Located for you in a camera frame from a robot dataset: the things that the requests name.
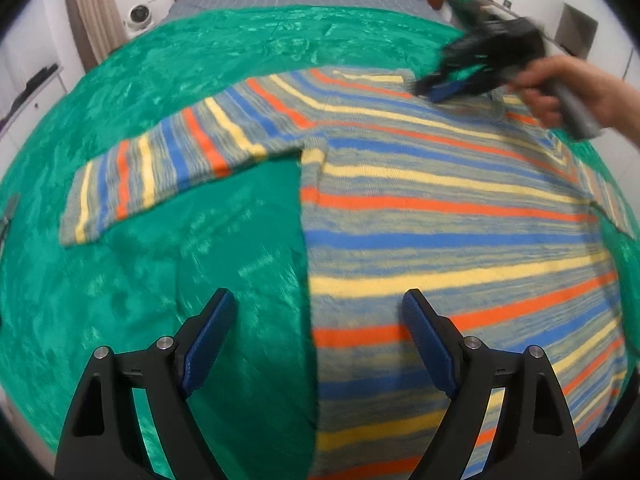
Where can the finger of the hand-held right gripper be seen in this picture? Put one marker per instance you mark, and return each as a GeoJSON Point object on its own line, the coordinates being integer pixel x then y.
{"type": "Point", "coordinates": [447, 91]}
{"type": "Point", "coordinates": [430, 82]}

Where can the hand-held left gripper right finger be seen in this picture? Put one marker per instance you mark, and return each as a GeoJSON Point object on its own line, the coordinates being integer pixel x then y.
{"type": "Point", "coordinates": [430, 340]}

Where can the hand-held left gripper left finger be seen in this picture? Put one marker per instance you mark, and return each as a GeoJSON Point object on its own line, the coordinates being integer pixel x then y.
{"type": "Point", "coordinates": [207, 340]}

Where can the striped knit sweater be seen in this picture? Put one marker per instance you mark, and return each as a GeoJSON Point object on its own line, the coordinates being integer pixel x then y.
{"type": "Point", "coordinates": [430, 220]}

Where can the person's right forearm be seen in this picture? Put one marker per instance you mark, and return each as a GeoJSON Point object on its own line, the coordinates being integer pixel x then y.
{"type": "Point", "coordinates": [625, 97]}

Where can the person's right hand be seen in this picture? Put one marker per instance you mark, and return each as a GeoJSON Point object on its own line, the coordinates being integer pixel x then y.
{"type": "Point", "coordinates": [565, 72]}

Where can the green patterned blanket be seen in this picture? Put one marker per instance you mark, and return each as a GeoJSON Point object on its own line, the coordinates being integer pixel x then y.
{"type": "Point", "coordinates": [150, 270]}

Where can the white side cabinet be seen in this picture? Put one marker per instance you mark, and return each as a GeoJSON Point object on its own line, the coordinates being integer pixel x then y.
{"type": "Point", "coordinates": [30, 125]}

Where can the white round device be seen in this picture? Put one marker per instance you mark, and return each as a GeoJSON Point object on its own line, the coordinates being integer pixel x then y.
{"type": "Point", "coordinates": [139, 17]}

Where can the black item on cabinet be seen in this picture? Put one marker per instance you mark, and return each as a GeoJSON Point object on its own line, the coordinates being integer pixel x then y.
{"type": "Point", "coordinates": [35, 82]}

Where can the beige curtain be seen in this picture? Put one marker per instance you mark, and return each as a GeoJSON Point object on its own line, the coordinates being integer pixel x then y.
{"type": "Point", "coordinates": [92, 5]}

